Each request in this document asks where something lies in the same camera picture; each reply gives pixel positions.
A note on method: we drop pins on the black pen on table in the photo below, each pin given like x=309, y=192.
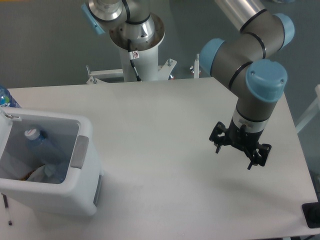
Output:
x=7, y=211

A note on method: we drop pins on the white tissue pack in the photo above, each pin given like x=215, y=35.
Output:
x=43, y=174

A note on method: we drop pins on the white trash can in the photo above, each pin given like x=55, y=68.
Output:
x=78, y=193

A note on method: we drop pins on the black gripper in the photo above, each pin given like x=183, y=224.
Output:
x=242, y=140

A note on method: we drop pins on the white levelling foot bracket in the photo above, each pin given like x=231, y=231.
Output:
x=195, y=68

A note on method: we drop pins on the black device at table corner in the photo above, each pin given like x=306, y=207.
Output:
x=311, y=213

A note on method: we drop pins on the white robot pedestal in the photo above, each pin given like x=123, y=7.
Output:
x=138, y=46

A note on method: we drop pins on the blue bottle at edge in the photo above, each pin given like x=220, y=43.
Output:
x=6, y=99

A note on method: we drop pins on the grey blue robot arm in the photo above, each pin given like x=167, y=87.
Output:
x=243, y=66

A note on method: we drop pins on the white frame at right edge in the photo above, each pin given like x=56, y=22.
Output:
x=310, y=112

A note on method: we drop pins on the colourful trash in bin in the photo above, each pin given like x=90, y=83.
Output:
x=28, y=175

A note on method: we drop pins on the clear plastic water bottle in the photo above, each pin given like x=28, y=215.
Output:
x=47, y=152

